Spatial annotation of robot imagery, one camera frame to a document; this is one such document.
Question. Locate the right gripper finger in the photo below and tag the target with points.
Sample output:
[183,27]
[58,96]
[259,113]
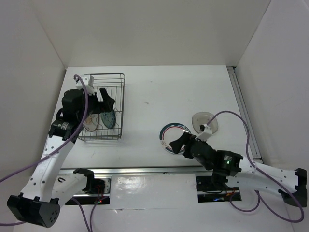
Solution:
[187,153]
[178,146]

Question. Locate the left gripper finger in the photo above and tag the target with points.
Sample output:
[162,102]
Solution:
[105,96]
[107,105]

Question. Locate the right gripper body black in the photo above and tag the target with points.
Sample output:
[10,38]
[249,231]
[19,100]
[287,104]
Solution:
[207,166]

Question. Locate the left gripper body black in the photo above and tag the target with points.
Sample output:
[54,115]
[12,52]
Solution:
[94,106]

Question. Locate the blue floral small plate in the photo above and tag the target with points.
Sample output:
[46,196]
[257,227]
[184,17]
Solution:
[108,119]

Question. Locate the green red rimmed plate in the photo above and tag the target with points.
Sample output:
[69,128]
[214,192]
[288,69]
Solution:
[171,132]

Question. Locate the orange sunburst plate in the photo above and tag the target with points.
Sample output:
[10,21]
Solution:
[91,123]

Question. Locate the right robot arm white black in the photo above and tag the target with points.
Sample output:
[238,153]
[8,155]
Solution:
[232,170]

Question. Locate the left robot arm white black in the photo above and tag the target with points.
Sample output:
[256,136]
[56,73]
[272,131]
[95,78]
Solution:
[40,201]

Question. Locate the clear glass square plate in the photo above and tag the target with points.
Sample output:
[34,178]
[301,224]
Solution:
[202,118]

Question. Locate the grey wire dish rack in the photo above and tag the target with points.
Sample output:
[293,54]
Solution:
[114,83]

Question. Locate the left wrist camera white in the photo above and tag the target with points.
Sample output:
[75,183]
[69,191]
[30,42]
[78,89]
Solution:
[88,82]

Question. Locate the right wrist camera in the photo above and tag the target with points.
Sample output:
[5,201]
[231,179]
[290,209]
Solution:
[206,133]

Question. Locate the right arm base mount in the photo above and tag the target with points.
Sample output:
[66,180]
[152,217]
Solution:
[207,192]

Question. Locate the aluminium front rail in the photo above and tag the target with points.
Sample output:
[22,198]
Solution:
[150,170]

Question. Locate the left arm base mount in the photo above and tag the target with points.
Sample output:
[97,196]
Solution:
[98,194]

